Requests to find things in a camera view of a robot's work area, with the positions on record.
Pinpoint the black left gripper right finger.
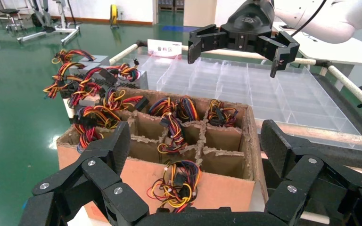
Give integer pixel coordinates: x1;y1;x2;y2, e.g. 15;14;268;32
260;119;362;226

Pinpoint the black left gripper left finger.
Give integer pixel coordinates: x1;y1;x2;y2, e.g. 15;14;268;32
17;121;151;226

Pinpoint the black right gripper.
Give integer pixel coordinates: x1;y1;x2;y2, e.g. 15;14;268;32
187;0;301;79

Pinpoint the white label card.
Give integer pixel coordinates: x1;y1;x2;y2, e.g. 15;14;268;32
147;39;182;59

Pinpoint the clear plastic divider tray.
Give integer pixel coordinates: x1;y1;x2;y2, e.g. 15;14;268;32
118;55;362;153

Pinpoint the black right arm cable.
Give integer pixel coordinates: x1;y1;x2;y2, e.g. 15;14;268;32
290;0;329;37

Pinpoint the grey power supply with cables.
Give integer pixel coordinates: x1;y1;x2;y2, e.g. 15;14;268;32
146;160;203;214
68;66;119;108
102;88;150;113
156;112;189;155
175;96;200;123
43;62;107;100
72;124;104;154
51;48;110;67
148;97;178;119
106;58;149;91
207;99;239;128
76;105;122;130

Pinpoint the brown cardboard divider box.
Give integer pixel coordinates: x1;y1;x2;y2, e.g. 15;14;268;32
56;87;264;224

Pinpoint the black padded metal bench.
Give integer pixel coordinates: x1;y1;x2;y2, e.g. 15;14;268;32
0;0;23;32

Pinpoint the yellow round reel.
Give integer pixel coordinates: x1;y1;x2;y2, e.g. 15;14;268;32
110;3;119;29

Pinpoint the grey metal floor stand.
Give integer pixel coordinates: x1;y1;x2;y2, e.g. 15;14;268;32
17;0;81;46

